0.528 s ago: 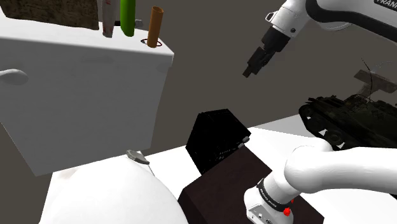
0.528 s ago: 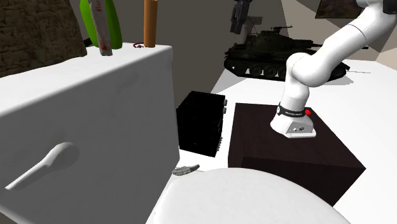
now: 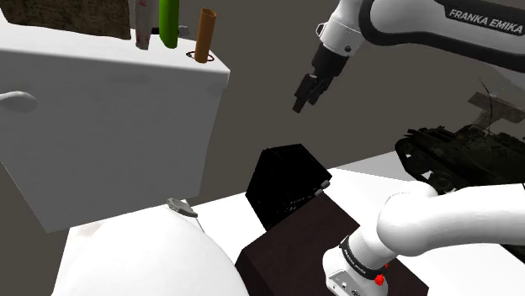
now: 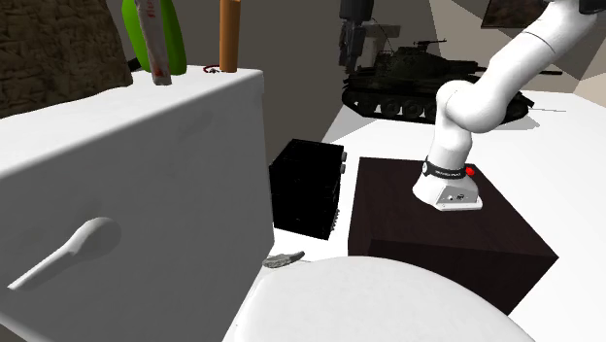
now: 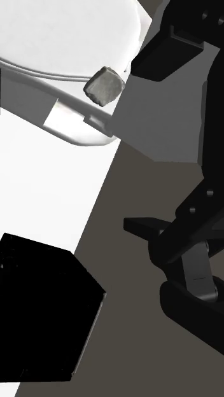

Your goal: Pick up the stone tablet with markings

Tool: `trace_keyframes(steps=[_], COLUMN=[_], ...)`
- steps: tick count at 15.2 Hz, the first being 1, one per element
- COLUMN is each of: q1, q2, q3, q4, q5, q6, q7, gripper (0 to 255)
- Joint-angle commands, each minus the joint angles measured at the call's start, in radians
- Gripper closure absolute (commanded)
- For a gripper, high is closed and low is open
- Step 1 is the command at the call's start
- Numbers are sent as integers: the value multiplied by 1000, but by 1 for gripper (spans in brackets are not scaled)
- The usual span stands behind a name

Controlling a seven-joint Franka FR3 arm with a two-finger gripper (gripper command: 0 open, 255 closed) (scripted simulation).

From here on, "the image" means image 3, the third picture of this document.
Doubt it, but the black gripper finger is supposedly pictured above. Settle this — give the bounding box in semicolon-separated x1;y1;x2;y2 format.
291;72;320;114
306;77;331;106

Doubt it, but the black box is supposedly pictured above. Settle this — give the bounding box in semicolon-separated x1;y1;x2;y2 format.
244;143;333;232

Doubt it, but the brown cylinder tube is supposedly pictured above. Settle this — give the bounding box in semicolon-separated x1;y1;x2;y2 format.
194;8;218;65

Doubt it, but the dark brown robot stand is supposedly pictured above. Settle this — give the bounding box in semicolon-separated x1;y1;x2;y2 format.
235;191;430;296

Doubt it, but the green bottle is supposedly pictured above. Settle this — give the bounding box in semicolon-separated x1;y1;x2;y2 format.
158;0;181;50

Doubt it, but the dark green toy tank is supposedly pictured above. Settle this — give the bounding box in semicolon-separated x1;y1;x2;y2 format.
394;76;525;264

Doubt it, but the small grey flat object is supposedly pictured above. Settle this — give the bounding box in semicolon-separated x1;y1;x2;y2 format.
166;197;199;219

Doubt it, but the white tube with red print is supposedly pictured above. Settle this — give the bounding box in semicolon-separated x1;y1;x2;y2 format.
134;0;155;51

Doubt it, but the white toilet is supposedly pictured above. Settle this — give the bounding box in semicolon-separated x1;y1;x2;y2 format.
0;8;252;296

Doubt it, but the brown textured basket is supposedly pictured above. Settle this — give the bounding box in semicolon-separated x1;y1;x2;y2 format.
0;0;133;41

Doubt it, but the thin black ring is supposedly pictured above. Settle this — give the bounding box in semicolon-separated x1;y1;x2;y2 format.
186;50;215;63

